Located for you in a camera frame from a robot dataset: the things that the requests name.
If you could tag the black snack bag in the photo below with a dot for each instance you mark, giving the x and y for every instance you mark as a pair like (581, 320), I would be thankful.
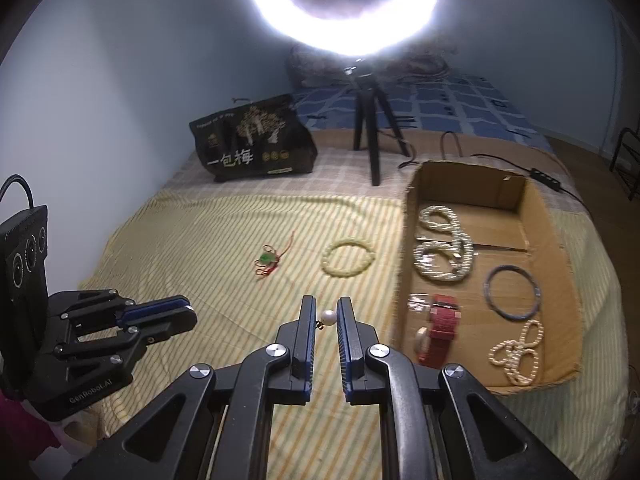
(250, 145)

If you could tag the tan plaid bed sheet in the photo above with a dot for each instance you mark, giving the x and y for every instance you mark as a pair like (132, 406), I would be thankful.
(340, 175)

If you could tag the black inline switch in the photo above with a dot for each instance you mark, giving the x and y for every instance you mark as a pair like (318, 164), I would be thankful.
(546, 179)

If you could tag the blue patterned bed sheet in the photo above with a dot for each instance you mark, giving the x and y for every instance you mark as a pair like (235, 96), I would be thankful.
(450, 105)

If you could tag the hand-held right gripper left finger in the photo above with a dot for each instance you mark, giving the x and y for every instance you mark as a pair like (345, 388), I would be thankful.
(305, 345)

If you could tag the brown wrist watch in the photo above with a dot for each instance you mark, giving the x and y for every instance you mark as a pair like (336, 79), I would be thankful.
(442, 327)

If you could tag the cardboard box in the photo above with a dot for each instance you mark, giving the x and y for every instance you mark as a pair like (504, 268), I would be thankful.
(550, 240)

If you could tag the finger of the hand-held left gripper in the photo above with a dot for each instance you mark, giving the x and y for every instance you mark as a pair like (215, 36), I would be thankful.
(155, 304)
(160, 327)

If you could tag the rolled floral quilt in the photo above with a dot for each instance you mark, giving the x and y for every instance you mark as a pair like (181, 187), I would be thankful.
(305, 70)

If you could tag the yellow striped blanket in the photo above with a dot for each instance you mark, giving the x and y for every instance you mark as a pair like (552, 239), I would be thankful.
(200, 250)

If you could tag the pink cloth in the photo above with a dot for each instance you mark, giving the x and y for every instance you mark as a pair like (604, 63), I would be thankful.
(17, 420)

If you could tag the black metal shoe rack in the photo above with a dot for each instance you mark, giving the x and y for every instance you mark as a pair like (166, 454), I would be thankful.
(627, 160)

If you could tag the dark thin bangle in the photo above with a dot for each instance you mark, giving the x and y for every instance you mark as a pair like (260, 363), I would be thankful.
(487, 292)

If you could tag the black tripod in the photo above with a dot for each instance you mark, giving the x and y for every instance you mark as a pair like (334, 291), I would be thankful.
(367, 110)

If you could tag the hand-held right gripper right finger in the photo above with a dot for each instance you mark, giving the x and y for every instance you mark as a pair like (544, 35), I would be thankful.
(346, 355)

